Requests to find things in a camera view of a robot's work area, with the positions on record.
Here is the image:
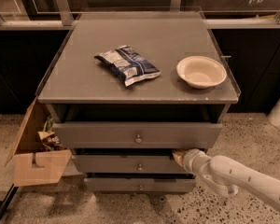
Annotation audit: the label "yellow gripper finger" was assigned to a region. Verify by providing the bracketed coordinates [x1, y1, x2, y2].
[172, 149, 186, 166]

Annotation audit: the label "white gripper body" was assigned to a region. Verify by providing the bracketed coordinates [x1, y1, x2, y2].
[182, 149, 209, 174]

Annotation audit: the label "grey drawer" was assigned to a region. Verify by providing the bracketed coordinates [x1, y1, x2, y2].
[84, 177, 196, 193]
[73, 155, 186, 174]
[53, 121, 222, 148]

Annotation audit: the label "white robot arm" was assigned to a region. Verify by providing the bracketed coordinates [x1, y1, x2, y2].
[173, 98, 280, 213]

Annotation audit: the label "grey drawer cabinet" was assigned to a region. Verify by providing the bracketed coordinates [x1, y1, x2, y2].
[37, 11, 240, 180]

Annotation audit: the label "grey top drawer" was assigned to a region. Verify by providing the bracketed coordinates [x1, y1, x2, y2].
[53, 121, 222, 148]

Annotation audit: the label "grey bottom drawer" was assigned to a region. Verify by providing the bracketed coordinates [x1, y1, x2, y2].
[84, 177, 196, 193]

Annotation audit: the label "open cardboard box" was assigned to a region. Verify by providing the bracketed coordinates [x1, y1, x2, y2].
[6, 99, 71, 187]

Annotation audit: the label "white bowl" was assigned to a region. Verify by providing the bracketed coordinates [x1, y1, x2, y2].
[176, 56, 227, 89]

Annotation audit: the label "blue white chip bag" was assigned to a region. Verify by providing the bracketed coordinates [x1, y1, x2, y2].
[94, 46, 161, 87]

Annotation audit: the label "snack packets in box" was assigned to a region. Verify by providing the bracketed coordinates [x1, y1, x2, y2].
[38, 116, 63, 151]

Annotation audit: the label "black metal floor stand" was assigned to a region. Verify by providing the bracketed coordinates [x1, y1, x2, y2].
[0, 185, 18, 220]

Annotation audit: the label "metal window frame rail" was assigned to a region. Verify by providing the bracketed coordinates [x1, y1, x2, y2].
[0, 0, 280, 29]

